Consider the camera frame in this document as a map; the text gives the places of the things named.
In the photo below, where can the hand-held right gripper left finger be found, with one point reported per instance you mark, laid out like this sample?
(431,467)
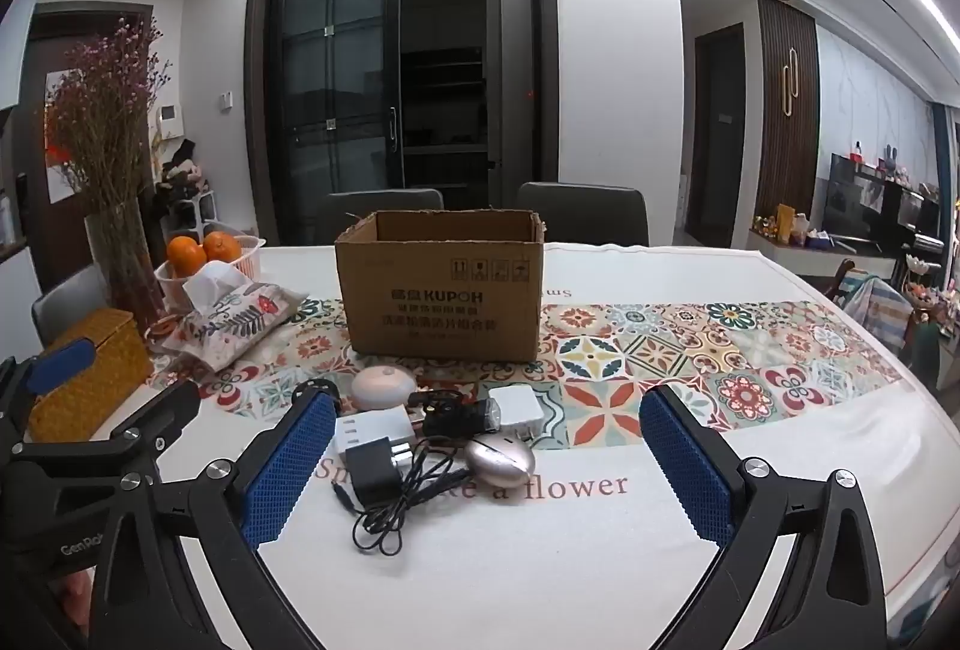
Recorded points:
(289,470)

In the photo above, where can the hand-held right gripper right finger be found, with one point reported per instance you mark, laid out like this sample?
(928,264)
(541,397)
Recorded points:
(686,470)

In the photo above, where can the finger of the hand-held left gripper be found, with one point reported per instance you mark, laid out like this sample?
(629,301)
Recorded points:
(169,408)
(60,366)

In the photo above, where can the brown cardboard box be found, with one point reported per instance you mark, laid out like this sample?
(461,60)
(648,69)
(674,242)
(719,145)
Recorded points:
(439,312)

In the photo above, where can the yellow woven box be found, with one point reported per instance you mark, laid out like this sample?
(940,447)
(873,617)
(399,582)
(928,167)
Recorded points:
(90,380)

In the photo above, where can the light grey chair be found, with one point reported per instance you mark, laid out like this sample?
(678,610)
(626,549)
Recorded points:
(64,309)

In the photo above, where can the white block charger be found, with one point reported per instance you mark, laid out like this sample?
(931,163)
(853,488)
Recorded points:
(367,432)

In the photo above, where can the floral fabric tissue pouch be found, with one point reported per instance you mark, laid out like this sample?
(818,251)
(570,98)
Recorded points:
(240,320)

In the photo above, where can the glass vase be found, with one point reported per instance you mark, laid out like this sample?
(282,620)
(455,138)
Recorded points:
(124,267)

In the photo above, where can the pink round device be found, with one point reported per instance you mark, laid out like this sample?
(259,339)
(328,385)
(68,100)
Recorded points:
(382,387)

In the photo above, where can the white tissue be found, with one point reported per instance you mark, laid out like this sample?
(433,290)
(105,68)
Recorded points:
(214,286)

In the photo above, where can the orange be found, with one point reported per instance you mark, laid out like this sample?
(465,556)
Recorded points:
(185,254)
(223,245)

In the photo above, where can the white plastic fruit basket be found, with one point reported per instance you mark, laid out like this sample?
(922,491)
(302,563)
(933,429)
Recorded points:
(241,264)

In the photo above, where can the silver egg-shaped device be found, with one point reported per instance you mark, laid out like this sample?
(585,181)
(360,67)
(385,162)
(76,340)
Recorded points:
(499,462)

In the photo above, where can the white storage shelf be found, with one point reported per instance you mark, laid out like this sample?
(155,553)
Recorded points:
(187,211)

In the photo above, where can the striped cloth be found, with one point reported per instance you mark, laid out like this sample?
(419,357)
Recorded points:
(877,312)

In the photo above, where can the dried purple flowers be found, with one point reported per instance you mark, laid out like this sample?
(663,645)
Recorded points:
(105,117)

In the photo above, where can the dark grey dining chair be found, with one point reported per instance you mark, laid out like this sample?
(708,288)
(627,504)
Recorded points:
(386,204)
(585,211)

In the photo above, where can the television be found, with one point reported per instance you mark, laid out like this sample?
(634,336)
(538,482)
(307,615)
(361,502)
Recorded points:
(851,200)

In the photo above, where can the dark wooden door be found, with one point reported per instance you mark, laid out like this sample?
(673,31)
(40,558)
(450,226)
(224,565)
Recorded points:
(718,125)

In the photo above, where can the dark sliding glass door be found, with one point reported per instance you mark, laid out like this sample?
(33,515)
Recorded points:
(330,95)

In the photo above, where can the silver refrigerator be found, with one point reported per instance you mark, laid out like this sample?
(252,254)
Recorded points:
(510,95)

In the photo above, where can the wall intercom panel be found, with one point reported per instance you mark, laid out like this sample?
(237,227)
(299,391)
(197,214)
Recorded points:
(170,121)

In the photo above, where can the gold wall ornament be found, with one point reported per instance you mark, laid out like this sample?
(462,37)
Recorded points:
(787,87)

